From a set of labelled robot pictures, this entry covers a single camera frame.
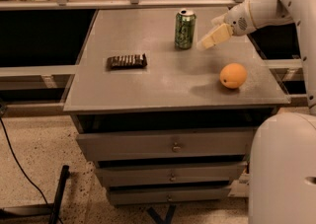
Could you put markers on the orange fruit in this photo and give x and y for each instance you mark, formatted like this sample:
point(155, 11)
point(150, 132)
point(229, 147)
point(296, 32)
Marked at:
point(233, 75)

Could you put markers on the grey drawer cabinet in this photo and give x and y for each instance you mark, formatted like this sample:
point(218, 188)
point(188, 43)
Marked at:
point(177, 90)

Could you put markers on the top grey drawer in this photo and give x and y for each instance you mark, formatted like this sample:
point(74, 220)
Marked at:
point(138, 145)

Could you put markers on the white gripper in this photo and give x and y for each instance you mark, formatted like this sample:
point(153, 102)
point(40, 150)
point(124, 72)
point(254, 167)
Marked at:
point(239, 21)

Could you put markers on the black metal stand leg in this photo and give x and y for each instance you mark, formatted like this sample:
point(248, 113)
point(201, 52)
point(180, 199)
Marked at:
point(59, 194)

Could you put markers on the cardboard box with snacks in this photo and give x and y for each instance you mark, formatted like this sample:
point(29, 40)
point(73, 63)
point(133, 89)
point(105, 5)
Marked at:
point(240, 187)

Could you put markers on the grey drawer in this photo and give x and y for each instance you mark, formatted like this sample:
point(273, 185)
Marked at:
point(138, 145)
point(170, 174)
point(166, 195)

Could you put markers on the green soda can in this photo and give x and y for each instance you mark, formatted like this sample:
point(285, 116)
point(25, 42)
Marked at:
point(185, 28)

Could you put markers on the dark chocolate bar wrapper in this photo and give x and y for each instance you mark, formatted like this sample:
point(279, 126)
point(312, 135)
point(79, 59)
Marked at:
point(131, 61)

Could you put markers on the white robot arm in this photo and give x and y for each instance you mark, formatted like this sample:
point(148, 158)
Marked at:
point(282, 167)

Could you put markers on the bottom grey drawer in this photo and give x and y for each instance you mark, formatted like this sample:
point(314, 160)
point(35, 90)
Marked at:
point(166, 195)

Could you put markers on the middle grey drawer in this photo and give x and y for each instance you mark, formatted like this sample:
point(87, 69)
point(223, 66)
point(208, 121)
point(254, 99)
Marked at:
point(170, 174)

